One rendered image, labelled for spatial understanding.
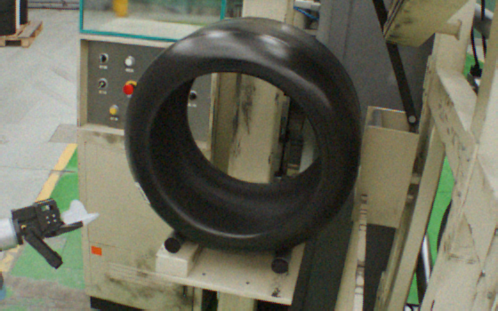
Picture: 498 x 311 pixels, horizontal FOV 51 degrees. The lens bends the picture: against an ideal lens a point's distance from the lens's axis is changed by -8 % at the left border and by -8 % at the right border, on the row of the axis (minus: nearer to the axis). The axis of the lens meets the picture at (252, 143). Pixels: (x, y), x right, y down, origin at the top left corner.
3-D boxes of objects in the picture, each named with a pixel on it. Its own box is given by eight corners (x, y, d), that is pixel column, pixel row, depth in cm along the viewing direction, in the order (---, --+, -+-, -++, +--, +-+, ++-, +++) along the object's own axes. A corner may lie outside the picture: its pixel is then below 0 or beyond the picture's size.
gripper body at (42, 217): (59, 200, 125) (10, 213, 120) (68, 235, 126) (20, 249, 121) (54, 196, 132) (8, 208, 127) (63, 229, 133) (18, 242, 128)
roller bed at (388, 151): (352, 192, 181) (368, 105, 170) (397, 199, 179) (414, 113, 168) (350, 220, 163) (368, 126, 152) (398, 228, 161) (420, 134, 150)
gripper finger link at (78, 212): (96, 197, 130) (60, 207, 126) (102, 220, 131) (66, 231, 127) (93, 195, 133) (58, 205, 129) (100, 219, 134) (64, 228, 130)
